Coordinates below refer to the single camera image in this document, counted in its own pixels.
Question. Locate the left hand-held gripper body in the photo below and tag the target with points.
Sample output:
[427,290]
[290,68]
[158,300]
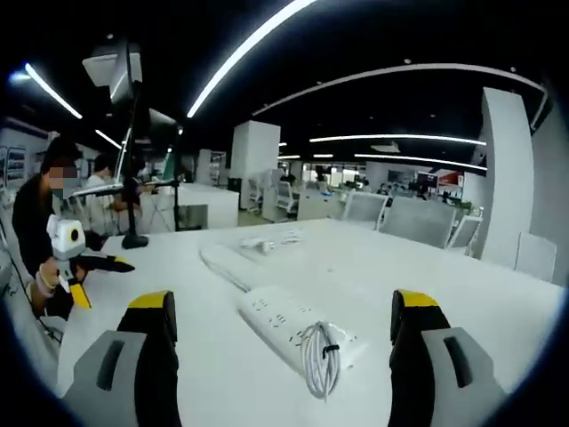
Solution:
[64,238]

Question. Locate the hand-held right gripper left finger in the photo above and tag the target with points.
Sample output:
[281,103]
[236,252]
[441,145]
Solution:
[111,378]

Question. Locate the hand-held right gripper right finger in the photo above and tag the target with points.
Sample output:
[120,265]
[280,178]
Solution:
[444,382]

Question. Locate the white power strip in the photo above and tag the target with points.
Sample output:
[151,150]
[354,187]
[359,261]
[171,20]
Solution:
[275,316]

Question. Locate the white desk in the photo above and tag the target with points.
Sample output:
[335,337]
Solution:
[400,276]

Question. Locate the person's left hand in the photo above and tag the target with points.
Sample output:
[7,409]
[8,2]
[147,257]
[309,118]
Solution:
[51,276]

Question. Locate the black tripod pole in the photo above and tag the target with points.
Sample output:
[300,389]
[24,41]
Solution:
[178,187]

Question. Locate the white office counter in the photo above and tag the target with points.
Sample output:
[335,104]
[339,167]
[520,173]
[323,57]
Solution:
[209,200]

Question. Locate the grey mesh office chair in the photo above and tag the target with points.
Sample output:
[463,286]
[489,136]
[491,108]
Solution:
[364,209]
[418,220]
[467,233]

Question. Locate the long curved ceiling light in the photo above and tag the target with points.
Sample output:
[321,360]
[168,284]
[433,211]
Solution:
[240,53]

